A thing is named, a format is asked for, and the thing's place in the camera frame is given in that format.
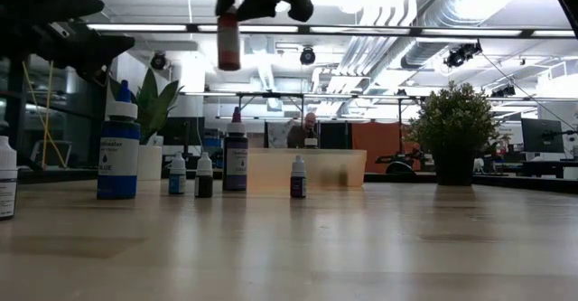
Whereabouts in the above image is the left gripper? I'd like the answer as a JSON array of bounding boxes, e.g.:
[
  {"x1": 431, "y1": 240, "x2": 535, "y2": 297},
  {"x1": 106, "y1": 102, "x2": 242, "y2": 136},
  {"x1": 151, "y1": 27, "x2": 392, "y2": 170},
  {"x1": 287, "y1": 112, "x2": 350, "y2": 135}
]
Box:
[{"x1": 0, "y1": 0, "x2": 136, "y2": 80}]

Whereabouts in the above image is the large pink food colouring bottle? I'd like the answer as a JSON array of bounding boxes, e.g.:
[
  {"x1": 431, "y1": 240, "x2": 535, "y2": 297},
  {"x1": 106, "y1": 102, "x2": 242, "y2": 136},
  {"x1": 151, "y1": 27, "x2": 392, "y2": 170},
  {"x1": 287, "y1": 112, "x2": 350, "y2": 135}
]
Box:
[{"x1": 217, "y1": 10, "x2": 242, "y2": 72}]

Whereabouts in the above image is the small purple dropper bottle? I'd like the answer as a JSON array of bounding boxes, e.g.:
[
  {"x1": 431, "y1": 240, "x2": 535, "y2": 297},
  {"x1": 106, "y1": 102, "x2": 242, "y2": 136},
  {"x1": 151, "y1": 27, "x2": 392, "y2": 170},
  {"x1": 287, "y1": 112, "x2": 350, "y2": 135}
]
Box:
[{"x1": 290, "y1": 154, "x2": 307, "y2": 199}]

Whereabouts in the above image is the large blue food colouring bottle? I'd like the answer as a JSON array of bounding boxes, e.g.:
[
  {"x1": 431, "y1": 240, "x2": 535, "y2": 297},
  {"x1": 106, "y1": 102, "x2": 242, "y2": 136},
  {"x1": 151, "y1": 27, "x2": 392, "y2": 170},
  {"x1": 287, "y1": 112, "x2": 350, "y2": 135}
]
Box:
[{"x1": 96, "y1": 80, "x2": 141, "y2": 201}]

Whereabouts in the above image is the large purple food colouring bottle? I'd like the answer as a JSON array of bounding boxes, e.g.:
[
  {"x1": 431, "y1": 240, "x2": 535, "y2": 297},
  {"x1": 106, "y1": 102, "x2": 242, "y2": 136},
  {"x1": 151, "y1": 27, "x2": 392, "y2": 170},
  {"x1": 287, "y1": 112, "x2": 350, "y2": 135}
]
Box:
[{"x1": 222, "y1": 106, "x2": 249, "y2": 193}]

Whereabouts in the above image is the snake plant white pot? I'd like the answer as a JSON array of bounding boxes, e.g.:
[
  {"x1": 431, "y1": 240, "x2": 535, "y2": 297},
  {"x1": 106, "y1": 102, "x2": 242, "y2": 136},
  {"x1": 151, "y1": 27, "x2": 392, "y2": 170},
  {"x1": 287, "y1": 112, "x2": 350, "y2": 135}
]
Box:
[{"x1": 107, "y1": 67, "x2": 185, "y2": 181}]

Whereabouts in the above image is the black screen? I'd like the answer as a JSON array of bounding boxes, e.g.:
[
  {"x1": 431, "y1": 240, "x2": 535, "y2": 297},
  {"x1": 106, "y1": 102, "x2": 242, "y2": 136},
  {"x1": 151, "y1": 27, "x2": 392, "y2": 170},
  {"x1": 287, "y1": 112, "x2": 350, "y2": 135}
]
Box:
[{"x1": 160, "y1": 116, "x2": 205, "y2": 147}]

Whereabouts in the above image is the orange translucent plastic bin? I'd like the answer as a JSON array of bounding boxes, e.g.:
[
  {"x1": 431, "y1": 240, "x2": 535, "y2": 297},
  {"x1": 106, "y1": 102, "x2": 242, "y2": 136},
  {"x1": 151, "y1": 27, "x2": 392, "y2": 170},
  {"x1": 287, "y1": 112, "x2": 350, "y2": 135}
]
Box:
[{"x1": 247, "y1": 148, "x2": 368, "y2": 190}]

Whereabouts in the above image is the black beam with light strips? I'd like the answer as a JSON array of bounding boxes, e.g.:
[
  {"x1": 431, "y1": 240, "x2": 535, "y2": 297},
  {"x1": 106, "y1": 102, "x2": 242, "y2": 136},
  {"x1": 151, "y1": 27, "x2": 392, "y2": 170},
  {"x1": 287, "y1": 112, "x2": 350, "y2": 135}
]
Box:
[{"x1": 85, "y1": 22, "x2": 543, "y2": 39}]

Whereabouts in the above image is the small blue dropper bottle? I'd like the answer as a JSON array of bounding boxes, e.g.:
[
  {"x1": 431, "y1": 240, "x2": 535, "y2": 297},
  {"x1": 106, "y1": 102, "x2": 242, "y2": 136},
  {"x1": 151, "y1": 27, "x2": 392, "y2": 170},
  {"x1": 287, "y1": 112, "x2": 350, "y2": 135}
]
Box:
[{"x1": 168, "y1": 151, "x2": 187, "y2": 196}]

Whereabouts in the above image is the orange partition panel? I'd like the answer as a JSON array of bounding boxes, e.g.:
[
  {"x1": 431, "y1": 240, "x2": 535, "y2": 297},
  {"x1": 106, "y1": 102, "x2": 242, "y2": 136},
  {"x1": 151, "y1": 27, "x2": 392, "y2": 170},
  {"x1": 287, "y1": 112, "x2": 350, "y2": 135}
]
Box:
[{"x1": 350, "y1": 120, "x2": 404, "y2": 174}]

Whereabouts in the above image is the black spotlight cluster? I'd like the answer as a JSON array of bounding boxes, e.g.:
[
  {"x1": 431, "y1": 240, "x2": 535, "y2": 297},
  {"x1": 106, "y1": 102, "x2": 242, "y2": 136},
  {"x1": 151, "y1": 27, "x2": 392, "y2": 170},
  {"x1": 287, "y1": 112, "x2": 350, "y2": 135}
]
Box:
[
  {"x1": 490, "y1": 83, "x2": 517, "y2": 99},
  {"x1": 443, "y1": 41, "x2": 483, "y2": 70}
]

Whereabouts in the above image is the bushy green plant black pot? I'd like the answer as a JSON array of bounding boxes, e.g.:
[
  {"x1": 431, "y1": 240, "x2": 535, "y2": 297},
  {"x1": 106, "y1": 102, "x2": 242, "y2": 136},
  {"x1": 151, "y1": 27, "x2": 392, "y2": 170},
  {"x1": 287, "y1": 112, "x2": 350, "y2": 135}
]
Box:
[{"x1": 400, "y1": 80, "x2": 502, "y2": 187}]

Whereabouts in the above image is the black computer monitor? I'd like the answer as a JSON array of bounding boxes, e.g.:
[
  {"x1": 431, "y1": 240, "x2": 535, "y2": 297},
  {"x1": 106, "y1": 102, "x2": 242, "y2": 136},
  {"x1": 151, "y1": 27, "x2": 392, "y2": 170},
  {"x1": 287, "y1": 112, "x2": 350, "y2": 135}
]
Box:
[{"x1": 520, "y1": 118, "x2": 565, "y2": 155}]

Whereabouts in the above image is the black office desk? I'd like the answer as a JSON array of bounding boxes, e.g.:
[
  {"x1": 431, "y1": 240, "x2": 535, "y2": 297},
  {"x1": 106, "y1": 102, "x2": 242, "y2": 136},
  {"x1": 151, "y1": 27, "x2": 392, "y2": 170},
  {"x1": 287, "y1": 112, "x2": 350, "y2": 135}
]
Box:
[{"x1": 518, "y1": 158, "x2": 578, "y2": 180}]

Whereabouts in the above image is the round black camera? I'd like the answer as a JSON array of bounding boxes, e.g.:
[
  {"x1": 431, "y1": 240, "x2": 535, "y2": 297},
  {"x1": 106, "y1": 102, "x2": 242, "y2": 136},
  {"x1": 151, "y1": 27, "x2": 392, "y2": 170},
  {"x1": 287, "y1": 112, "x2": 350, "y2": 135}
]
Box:
[
  {"x1": 299, "y1": 46, "x2": 317, "y2": 66},
  {"x1": 149, "y1": 51, "x2": 169, "y2": 71}
]

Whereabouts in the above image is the yellow extension cable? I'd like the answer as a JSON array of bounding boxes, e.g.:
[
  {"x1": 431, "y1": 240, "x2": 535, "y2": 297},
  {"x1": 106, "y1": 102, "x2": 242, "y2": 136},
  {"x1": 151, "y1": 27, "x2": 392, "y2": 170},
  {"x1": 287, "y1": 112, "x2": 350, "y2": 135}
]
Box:
[{"x1": 21, "y1": 61, "x2": 67, "y2": 169}]

